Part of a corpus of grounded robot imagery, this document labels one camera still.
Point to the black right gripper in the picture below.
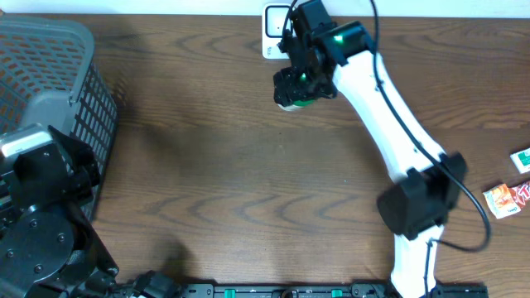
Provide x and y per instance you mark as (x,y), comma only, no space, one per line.
(289,90)

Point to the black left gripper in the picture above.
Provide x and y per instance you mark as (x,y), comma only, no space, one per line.
(77,172)

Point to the green lid jar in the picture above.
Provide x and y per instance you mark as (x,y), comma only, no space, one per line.
(296,105)

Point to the white green medicine box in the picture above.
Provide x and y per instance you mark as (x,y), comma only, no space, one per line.
(521,160)

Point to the orange white tissue packet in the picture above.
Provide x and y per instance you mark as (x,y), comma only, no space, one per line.
(501,202)

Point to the red snack packet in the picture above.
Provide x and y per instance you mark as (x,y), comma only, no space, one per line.
(521,194)

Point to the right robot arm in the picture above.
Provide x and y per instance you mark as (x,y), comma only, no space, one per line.
(329,59)

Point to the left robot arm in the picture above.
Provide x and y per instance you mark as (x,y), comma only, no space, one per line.
(49,248)

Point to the white barcode scanner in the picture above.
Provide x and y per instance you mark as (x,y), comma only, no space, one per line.
(273,17)

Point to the grey plastic mesh basket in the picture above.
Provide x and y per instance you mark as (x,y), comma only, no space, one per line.
(48,76)

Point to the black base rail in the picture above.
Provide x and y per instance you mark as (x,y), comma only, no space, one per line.
(156,285)

